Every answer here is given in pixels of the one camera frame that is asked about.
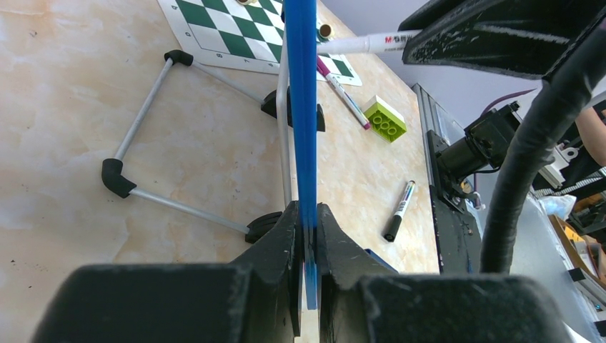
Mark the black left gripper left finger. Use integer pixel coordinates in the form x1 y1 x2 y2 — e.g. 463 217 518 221
232 201 302 342

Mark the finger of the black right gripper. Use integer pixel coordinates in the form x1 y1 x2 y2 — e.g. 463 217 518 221
398 0 605 80

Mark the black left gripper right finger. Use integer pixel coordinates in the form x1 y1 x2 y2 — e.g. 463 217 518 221
316 203 397 342

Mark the red whiteboard marker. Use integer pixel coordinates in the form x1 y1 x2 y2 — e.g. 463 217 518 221
317 30 422 54

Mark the blue framed whiteboard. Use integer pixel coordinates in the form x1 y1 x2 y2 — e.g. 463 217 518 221
101 1 319 309

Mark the person's forearm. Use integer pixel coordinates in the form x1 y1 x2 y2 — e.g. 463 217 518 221
575 107 605 167

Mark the blue whiteboard marker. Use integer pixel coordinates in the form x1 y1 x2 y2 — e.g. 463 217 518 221
365 249 399 274

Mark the black whiteboard marker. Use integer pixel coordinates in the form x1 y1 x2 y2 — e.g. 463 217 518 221
383 180 416 242

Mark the purple whiteboard marker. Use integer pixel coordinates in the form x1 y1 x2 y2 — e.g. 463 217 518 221
317 56 371 130

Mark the green white toy brick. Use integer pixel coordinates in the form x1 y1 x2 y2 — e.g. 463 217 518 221
362 95 407 143

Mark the small wooden chess piece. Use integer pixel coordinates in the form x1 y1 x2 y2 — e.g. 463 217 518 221
317 24 334 40

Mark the green white chess mat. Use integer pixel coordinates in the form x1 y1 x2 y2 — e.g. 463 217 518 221
157 0 363 88

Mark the light wooden chess piece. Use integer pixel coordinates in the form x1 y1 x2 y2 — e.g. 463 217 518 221
236 0 258 6

